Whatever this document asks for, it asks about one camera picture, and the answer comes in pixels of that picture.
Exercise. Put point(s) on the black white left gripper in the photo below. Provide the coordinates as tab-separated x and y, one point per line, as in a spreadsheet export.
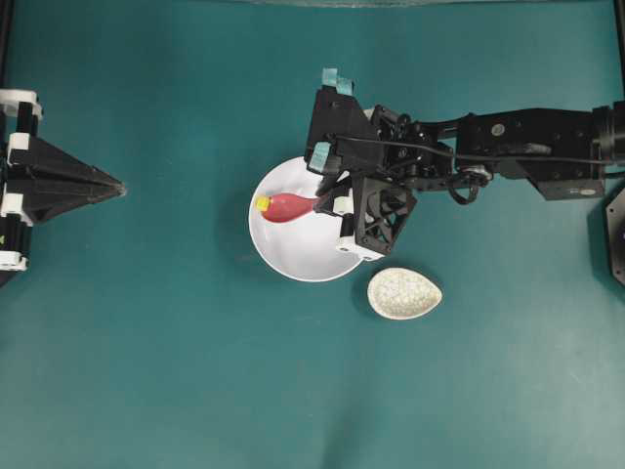
24	202

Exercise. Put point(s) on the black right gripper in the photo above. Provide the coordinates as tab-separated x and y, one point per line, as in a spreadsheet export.
344	149

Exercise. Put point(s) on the yellow hexagonal prism block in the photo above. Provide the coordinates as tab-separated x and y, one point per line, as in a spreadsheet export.
262	203

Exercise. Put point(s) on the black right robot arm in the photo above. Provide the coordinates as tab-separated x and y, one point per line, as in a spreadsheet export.
563	154

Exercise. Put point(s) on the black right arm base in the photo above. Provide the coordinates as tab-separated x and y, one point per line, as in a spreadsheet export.
605	225

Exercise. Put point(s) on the speckled egg-shaped dish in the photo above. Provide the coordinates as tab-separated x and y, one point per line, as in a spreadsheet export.
402	294

